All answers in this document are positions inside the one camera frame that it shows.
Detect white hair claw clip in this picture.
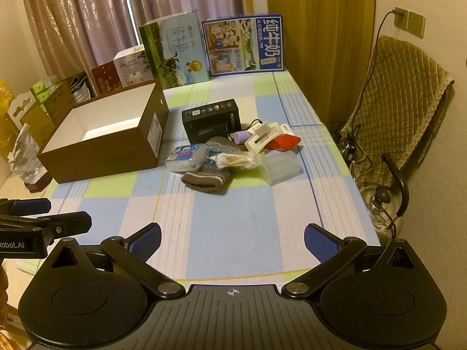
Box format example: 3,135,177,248
244,122,289,154

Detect brown quilted chair cover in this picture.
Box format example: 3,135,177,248
339,34,455,186

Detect beige wall socket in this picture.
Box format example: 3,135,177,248
408,11,427,39
394,6,409,30

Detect black white paper bag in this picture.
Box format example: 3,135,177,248
71,73,92,103

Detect brown cardboard box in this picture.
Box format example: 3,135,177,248
36,78,170,185

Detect silver foil bag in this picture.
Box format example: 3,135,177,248
7,124,48,185

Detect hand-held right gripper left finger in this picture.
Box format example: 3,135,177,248
46,222,187,300

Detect pile of green packets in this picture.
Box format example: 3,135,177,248
31,75,61,104

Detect green milk carton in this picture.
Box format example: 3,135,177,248
139,11,210,90

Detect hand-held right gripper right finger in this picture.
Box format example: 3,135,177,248
281,222,420,300

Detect cotton swab packet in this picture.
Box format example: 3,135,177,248
215,152,258,170

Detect white gift box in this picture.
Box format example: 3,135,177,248
112,44,156,88

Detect clear plastic box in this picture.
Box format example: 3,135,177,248
255,151,303,186

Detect red box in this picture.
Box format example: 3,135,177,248
91,62,123,97

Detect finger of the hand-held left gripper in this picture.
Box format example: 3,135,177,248
0,211,93,246
0,198,52,216

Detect yellow curtain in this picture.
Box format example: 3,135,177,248
264,0,376,125

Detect blue milk carton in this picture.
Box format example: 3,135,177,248
201,10,285,77

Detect glass kettle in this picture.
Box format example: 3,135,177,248
359,153,409,237

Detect dark power cable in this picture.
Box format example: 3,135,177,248
341,7,404,143

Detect black product box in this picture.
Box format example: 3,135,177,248
182,98,241,144

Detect red packet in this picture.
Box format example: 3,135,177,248
264,135,302,151

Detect blue tissue packet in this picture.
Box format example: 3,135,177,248
166,143,208,172

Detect yellow plastic bag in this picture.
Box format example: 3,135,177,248
0,80,17,157

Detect pink brown curtain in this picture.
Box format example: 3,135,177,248
18,0,245,77

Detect tangled floor cables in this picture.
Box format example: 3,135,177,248
337,122,367,165

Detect dark wooden stand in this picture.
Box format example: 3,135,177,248
24,173,53,193

